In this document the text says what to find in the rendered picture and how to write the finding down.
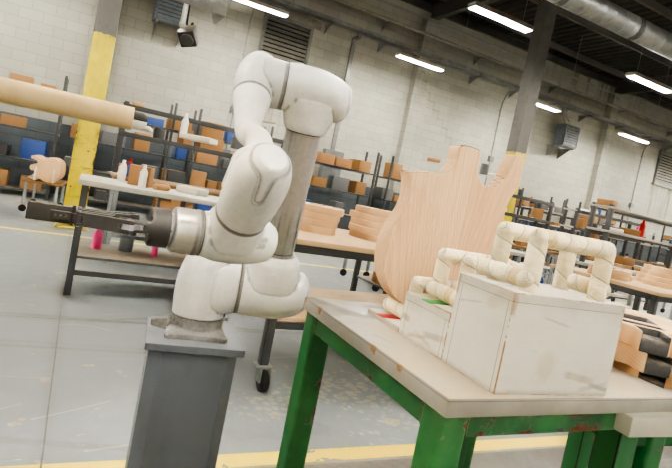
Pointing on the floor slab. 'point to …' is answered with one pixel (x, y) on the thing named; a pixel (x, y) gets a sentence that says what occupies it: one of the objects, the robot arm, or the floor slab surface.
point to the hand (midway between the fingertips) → (49, 212)
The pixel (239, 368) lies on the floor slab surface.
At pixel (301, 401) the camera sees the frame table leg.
